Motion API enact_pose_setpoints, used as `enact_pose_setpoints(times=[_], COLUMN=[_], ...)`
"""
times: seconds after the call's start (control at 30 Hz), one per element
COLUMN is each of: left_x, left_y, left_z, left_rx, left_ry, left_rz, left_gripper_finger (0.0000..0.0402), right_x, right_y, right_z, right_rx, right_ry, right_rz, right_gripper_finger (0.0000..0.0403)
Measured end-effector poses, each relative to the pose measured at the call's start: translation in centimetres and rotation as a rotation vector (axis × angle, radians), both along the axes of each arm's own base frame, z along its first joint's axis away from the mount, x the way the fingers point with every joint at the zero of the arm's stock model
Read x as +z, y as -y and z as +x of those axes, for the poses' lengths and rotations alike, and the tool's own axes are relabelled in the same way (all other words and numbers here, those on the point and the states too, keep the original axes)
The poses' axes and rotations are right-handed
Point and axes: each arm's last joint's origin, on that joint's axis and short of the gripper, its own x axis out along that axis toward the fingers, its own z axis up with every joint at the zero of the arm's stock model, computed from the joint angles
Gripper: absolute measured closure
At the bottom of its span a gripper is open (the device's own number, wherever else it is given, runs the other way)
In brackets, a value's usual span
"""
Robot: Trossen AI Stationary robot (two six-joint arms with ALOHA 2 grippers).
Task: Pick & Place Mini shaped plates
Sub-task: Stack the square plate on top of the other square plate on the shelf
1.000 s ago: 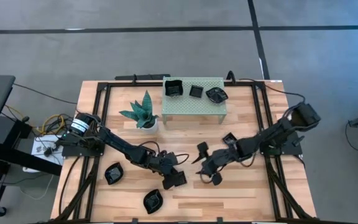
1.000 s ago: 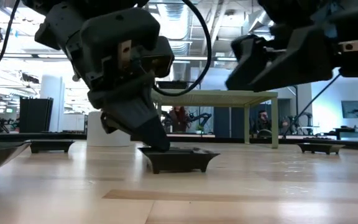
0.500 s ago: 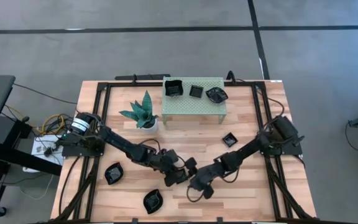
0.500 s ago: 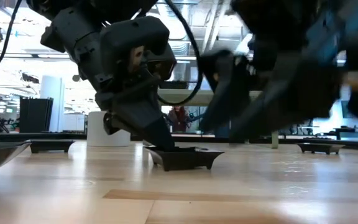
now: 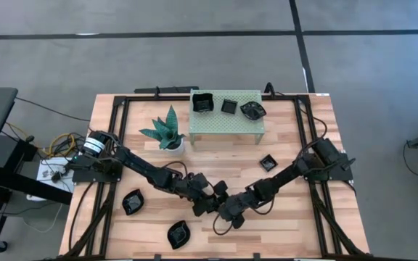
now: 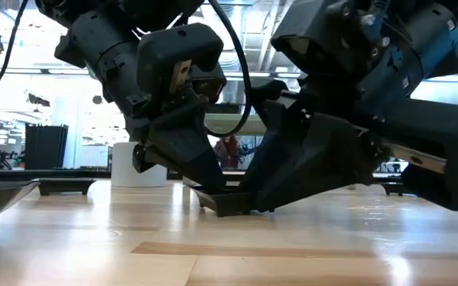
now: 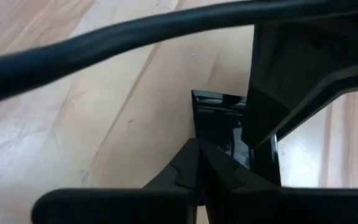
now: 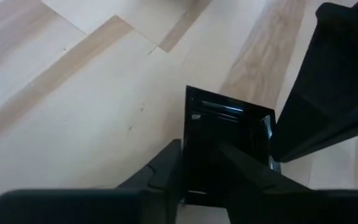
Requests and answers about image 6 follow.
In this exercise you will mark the green perforated metal shelf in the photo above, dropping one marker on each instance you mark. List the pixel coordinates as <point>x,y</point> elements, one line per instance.
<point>229,121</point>

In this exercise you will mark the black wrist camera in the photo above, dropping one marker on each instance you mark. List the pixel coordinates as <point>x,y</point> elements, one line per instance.
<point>324,35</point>
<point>211,85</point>

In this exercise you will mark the black cabinet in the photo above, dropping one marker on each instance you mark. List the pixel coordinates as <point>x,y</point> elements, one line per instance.
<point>46,147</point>

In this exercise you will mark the black aluminium table frame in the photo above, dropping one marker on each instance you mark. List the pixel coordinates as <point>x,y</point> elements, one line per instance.
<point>74,174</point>

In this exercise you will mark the black square mini plate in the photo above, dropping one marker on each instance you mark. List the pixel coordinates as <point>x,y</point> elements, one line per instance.
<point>67,186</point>
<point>394,187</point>
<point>229,204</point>

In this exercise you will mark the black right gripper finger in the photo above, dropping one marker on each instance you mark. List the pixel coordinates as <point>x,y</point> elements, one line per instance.
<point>280,111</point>
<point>320,159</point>

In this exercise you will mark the snake plant in white pot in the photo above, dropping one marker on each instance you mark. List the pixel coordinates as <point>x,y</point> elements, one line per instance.
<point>123,171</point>

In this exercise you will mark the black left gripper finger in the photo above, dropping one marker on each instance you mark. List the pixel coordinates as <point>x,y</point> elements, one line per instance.
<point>173,43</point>

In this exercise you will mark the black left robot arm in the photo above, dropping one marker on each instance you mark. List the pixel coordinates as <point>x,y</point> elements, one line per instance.
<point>94,8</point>

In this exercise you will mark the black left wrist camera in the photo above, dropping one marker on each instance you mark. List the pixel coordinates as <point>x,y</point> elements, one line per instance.
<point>211,85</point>

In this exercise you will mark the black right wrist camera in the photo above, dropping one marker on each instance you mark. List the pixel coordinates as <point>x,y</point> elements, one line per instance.
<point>324,35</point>

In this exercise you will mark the person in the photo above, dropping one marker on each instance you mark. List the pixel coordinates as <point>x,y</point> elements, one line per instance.
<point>229,153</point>

